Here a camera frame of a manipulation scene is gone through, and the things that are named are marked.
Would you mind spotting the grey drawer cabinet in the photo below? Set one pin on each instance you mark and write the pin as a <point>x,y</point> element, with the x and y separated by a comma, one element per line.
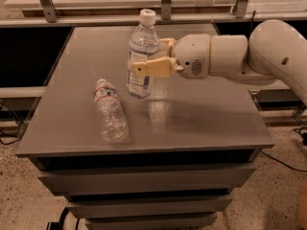
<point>183,122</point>

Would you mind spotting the grey drawer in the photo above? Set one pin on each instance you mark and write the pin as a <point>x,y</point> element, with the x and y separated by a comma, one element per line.
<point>149,206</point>
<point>151,222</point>
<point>146,179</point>

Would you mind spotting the top grey drawer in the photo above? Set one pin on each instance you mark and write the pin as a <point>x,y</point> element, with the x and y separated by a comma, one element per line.
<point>146,179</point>

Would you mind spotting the bottom grey drawer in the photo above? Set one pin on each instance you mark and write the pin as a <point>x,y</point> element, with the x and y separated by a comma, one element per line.
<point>151,222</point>

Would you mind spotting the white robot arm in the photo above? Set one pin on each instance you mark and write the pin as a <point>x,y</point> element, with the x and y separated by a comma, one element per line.
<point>274,51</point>

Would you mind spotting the clear crushed water bottle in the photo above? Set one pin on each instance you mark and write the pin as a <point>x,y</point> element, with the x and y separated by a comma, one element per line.
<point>113,123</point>

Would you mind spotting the metal shelf rail frame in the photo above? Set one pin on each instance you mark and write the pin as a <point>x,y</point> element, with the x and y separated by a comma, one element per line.
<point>30,13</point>

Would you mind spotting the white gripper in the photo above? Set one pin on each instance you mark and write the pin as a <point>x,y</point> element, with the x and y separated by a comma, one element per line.
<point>192,56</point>

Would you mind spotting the middle grey drawer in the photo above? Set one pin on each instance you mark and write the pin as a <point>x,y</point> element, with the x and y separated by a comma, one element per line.
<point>149,206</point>

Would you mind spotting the blue label plastic bottle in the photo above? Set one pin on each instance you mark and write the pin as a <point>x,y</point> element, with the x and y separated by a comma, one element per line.
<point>143,44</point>

